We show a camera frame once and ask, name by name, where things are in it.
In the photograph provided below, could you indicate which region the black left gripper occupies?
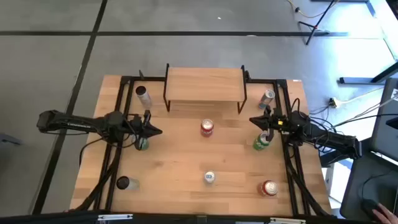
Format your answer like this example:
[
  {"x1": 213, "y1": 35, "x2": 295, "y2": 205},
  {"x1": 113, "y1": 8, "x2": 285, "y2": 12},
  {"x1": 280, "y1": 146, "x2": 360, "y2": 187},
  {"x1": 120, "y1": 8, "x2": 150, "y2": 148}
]
[{"x1": 129, "y1": 109, "x2": 163, "y2": 142}]

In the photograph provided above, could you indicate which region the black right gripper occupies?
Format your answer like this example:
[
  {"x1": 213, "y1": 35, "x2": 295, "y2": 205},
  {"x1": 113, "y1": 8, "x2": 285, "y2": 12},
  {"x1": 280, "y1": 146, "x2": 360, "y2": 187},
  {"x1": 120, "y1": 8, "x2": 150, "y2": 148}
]
[{"x1": 249, "y1": 108, "x2": 290, "y2": 141}]

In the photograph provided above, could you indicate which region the green Sprite soda can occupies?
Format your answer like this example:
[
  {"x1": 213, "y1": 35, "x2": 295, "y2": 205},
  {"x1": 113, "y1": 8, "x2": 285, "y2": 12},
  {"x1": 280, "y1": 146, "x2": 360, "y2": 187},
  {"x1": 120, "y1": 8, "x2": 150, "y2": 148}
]
[
  {"x1": 252, "y1": 130, "x2": 271, "y2": 152},
  {"x1": 135, "y1": 136, "x2": 150, "y2": 152}
]

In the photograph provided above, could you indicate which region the blue silver slim energy can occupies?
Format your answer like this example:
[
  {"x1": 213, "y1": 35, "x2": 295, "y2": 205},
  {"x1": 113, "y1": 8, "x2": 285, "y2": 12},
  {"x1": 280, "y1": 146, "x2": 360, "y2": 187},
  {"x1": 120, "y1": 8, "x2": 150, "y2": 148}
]
[{"x1": 257, "y1": 89, "x2": 276, "y2": 110}]

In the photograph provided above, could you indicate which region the red Fanta soda can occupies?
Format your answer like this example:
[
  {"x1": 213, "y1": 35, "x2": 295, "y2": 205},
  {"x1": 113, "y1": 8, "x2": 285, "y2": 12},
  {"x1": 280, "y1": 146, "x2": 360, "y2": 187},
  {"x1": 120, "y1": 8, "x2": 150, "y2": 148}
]
[
  {"x1": 257, "y1": 180, "x2": 279, "y2": 197},
  {"x1": 200, "y1": 118, "x2": 215, "y2": 138}
]

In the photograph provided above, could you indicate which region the silver slim can blue tab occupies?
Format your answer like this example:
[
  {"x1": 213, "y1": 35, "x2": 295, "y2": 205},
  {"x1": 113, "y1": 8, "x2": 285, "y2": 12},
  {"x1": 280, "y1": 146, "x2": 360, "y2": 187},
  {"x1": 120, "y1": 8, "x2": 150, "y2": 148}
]
[{"x1": 203, "y1": 170, "x2": 216, "y2": 184}]

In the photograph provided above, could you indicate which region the black tripod stand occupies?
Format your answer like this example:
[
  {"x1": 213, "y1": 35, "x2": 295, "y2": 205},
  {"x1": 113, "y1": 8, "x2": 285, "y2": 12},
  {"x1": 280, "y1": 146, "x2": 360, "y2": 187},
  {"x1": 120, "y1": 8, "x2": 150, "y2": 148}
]
[{"x1": 297, "y1": 0, "x2": 349, "y2": 46}]

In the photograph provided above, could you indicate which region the black desk leg base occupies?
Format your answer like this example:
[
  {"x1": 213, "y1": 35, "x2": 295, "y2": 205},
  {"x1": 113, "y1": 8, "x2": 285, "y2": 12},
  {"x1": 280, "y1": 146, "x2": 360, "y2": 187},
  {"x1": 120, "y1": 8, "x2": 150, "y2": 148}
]
[{"x1": 338, "y1": 62, "x2": 398, "y2": 85}]

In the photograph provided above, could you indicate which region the grey desk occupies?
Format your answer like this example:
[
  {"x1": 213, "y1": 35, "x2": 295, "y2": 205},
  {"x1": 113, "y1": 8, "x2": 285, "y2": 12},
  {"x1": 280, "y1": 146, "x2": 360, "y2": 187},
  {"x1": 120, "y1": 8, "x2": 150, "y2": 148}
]
[{"x1": 340, "y1": 146, "x2": 398, "y2": 222}]

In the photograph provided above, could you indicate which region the dark grey panel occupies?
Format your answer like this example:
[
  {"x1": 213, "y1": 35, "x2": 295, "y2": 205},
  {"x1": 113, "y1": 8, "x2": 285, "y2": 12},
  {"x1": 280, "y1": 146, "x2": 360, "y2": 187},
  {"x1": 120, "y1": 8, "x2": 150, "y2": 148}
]
[{"x1": 369, "y1": 77, "x2": 398, "y2": 162}]

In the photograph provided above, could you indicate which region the black computer mouse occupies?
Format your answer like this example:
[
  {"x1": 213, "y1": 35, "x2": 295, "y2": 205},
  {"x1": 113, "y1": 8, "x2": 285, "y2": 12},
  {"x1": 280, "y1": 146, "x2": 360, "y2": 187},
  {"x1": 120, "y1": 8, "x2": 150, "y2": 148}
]
[{"x1": 360, "y1": 198, "x2": 382, "y2": 220}]

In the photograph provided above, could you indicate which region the black rig crossbar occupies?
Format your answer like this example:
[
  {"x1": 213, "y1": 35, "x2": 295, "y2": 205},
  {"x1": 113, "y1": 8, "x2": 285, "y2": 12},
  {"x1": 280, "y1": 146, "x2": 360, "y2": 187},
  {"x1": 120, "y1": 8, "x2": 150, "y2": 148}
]
[{"x1": 0, "y1": 210, "x2": 377, "y2": 224}]

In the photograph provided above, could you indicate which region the grey chair base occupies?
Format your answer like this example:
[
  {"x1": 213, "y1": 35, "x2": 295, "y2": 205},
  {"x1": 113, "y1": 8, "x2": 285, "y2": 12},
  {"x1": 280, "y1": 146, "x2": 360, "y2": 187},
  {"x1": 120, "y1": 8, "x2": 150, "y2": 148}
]
[{"x1": 0, "y1": 133, "x2": 22, "y2": 146}]

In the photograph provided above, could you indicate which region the person's hand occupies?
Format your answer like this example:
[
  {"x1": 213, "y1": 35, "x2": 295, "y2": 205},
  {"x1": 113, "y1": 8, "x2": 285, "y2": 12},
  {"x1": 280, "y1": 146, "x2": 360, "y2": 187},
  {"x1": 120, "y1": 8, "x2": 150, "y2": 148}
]
[{"x1": 371, "y1": 203, "x2": 398, "y2": 224}]

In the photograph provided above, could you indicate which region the black aluminium table frame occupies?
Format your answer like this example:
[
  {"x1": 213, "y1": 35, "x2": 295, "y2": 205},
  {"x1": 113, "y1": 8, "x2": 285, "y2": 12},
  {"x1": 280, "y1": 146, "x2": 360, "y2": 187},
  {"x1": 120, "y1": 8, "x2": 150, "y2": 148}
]
[{"x1": 74, "y1": 73, "x2": 336, "y2": 218}]

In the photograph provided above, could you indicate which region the black cable bundle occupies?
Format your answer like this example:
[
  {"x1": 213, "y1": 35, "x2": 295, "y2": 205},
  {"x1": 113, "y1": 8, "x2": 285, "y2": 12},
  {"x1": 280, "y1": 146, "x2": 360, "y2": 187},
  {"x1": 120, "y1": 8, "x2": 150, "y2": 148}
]
[
  {"x1": 284, "y1": 149, "x2": 335, "y2": 218},
  {"x1": 74, "y1": 146, "x2": 124, "y2": 212}
]

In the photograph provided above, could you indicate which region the wooden shelf black metal frame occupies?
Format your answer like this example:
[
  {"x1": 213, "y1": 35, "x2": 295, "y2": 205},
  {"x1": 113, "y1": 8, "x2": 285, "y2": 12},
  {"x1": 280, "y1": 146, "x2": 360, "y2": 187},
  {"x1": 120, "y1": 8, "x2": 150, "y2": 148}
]
[{"x1": 163, "y1": 63, "x2": 249, "y2": 115}]

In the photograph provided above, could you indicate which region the silver metal bracket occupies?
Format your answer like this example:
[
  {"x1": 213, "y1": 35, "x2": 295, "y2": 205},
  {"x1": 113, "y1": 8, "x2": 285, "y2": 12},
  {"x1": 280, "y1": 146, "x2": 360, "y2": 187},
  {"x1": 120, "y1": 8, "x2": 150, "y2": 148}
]
[
  {"x1": 269, "y1": 217, "x2": 307, "y2": 224},
  {"x1": 97, "y1": 213, "x2": 134, "y2": 222}
]

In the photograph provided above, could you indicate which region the yellow cable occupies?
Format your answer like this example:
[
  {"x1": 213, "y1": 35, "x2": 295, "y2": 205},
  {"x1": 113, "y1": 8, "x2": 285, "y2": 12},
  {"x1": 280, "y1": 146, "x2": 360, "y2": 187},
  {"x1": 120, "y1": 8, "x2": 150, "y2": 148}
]
[{"x1": 285, "y1": 0, "x2": 340, "y2": 19}]

